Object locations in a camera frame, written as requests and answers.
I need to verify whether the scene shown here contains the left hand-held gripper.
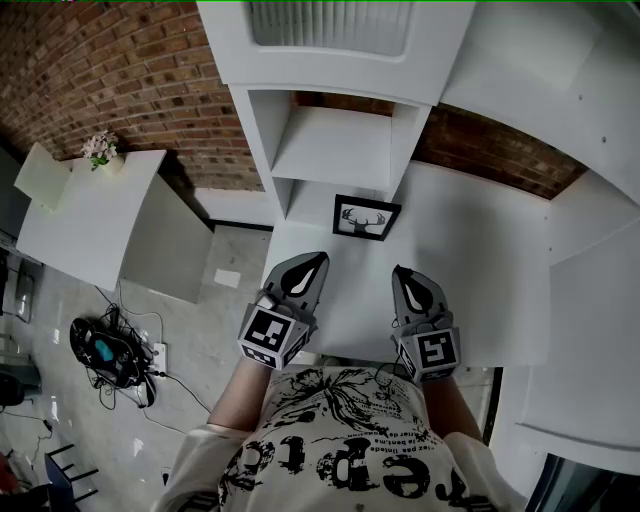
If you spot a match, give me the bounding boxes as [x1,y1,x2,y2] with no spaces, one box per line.
[237,251,331,372]

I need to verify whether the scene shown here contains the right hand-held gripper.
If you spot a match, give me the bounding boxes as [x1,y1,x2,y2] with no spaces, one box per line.
[389,264,462,386]

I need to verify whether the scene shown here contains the black deer picture frame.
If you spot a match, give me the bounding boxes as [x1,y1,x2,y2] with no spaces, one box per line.
[332,194,403,243]

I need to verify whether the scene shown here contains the person's right forearm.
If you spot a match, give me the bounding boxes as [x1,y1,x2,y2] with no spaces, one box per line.
[422,374,485,444]

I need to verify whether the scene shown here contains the person's left forearm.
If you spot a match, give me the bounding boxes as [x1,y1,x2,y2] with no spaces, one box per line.
[208,356,275,434]

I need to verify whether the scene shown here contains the white paper sheet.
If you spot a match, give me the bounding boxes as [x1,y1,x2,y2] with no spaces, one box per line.
[213,267,243,289]

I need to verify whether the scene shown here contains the white open shelf unit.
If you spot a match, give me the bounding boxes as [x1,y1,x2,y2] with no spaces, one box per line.
[228,83,434,227]

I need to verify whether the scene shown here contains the person's white printed shirt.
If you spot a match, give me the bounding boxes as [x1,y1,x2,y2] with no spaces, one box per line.
[149,366,527,512]

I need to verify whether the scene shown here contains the white side cabinet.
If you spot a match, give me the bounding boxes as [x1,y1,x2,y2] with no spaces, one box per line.
[514,217,640,462]

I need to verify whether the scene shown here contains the white ribbed panel cabinet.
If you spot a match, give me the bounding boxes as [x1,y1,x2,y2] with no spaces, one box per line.
[196,0,477,107]

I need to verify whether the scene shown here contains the white low cabinet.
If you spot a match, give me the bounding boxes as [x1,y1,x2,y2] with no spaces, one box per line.
[15,149,215,305]

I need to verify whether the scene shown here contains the pink flowers in white pot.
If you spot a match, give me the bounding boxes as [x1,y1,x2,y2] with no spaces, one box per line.
[80,130,126,177]

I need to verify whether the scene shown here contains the white flat box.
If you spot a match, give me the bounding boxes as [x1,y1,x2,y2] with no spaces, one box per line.
[13,141,74,213]

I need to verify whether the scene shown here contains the black metal chair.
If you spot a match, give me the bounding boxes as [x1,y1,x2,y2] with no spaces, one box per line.
[43,443,100,512]

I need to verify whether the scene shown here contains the black floor cable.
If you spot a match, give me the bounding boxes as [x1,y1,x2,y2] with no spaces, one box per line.
[149,368,214,415]

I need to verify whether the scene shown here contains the black device with tangled cables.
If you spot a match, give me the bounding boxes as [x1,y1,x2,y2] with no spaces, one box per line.
[69,305,157,410]

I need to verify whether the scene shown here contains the white wall shelf board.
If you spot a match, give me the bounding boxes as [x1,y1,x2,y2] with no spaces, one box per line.
[438,0,640,207]

